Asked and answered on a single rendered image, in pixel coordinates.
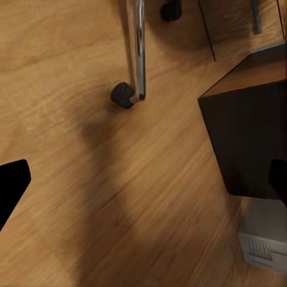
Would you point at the cabinet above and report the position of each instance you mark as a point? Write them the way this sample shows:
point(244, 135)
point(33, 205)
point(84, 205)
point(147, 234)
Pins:
point(246, 114)
point(237, 26)

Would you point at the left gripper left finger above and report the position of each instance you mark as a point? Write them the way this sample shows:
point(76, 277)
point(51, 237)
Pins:
point(14, 179)

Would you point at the desktop computer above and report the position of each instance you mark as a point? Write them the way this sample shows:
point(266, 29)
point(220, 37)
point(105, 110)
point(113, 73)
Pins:
point(263, 235)

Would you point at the swivel chair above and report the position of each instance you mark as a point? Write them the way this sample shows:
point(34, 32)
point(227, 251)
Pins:
point(123, 93)

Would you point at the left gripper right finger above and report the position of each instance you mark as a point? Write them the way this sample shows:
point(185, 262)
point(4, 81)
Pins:
point(278, 178)

